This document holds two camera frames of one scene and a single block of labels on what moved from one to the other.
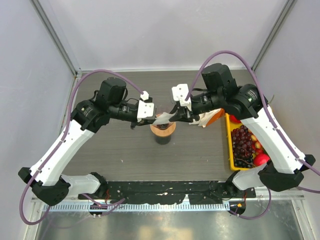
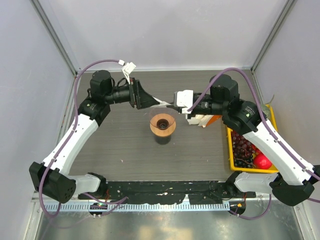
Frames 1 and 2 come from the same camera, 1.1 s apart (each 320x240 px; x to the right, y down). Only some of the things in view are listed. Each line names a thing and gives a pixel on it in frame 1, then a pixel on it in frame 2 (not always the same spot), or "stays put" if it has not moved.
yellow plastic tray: x=232 y=125 stays put
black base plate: x=168 y=192 stays put
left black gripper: x=142 y=122 -> x=138 y=97
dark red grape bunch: x=243 y=148 stays put
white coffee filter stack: x=205 y=117 stays put
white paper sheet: x=163 y=118 -> x=162 y=103
